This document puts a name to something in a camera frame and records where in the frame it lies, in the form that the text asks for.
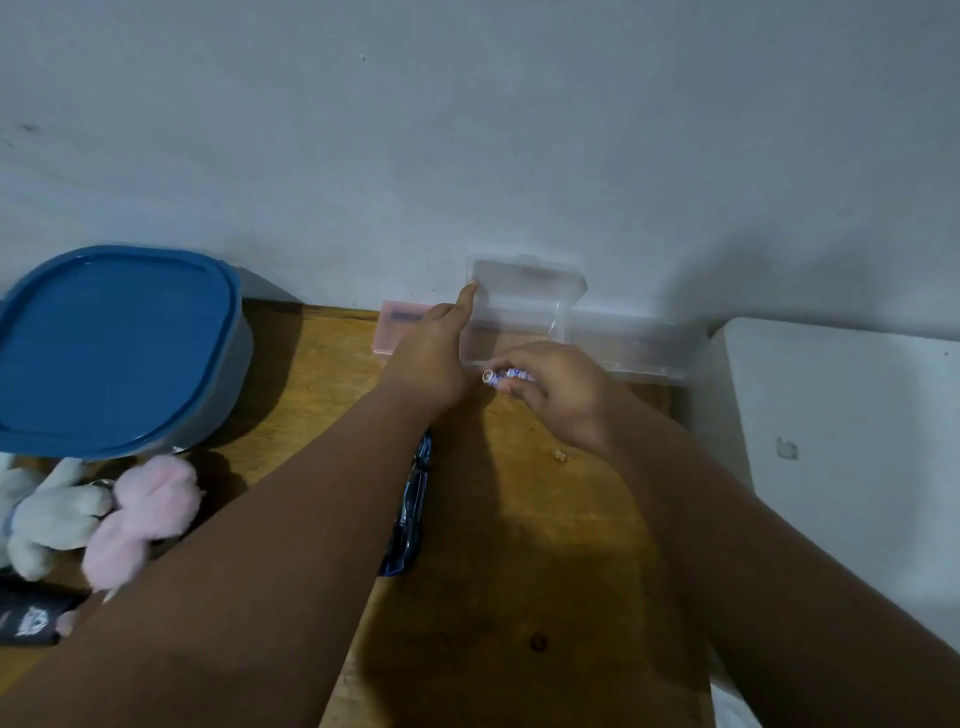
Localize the person's right hand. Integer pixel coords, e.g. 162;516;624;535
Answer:
483;341;625;460

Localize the person's left hand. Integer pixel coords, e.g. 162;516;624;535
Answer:
377;281;481;420

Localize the clear plastic box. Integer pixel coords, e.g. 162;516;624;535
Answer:
564;310;693;385
459;255;589;370

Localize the person's right forearm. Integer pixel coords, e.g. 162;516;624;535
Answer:
597;396;960;728

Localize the person's left forearm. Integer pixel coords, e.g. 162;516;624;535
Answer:
0;384;460;728

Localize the pink plastic box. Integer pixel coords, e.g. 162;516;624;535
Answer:
372;300;436;357

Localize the closed clear plastic box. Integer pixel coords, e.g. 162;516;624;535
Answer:
564;310;693;385

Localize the blue black packet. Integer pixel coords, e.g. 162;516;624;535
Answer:
378;429;435;579

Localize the grey plastic container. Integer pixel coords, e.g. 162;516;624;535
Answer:
161;315;255;456

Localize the white cabinet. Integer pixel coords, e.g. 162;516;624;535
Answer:
688;317;960;654

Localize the blue container lid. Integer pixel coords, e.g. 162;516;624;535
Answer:
0;245;243;460

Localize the pink plush toy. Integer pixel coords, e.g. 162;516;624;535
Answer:
54;454;206;639

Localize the white plush toy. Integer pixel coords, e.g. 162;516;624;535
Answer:
0;453;115;582

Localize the black card with white print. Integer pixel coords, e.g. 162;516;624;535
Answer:
0;576;87;648

